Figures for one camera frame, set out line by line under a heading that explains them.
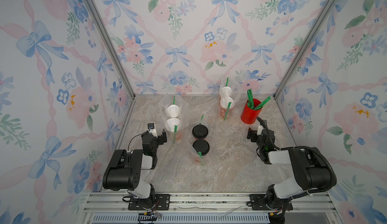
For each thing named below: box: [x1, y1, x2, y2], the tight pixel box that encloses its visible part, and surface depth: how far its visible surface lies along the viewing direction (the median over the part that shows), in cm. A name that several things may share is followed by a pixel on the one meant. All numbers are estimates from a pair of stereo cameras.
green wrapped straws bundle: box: [246, 88, 272, 111], surface depth 97 cm
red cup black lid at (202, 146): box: [192, 139, 211, 156], surface depth 76 cm
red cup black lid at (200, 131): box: [191, 124, 209, 140], surface depth 81 cm
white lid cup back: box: [219, 95, 235, 119], surface depth 94 cm
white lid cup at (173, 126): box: [165, 117, 182, 144], surface depth 86 cm
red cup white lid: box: [219, 86, 234, 103], surface depth 96 cm
